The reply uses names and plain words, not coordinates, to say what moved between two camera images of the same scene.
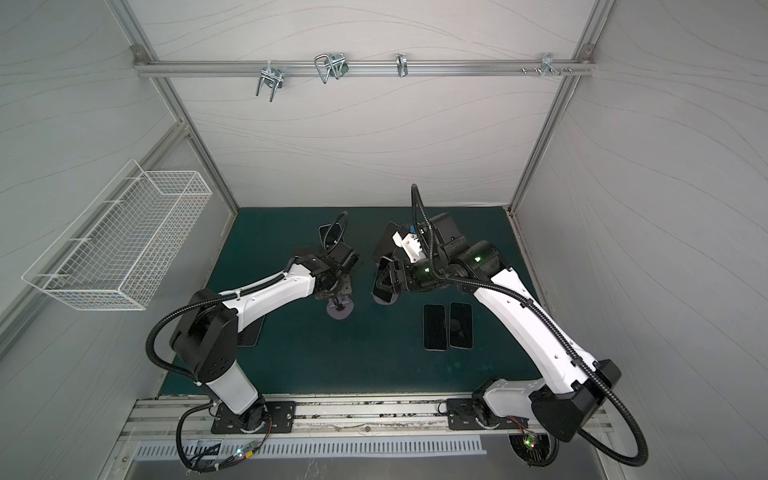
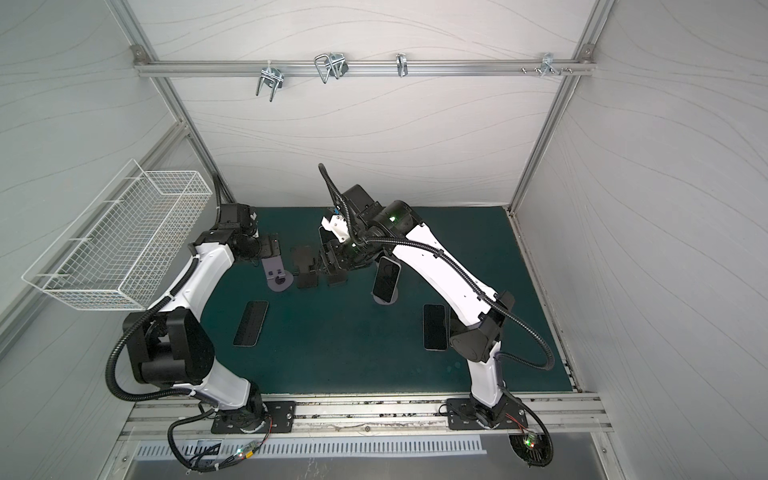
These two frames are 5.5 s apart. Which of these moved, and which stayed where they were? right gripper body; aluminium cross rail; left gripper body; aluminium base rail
Moved: left gripper body; right gripper body
Stayed: aluminium base rail; aluminium cross rail
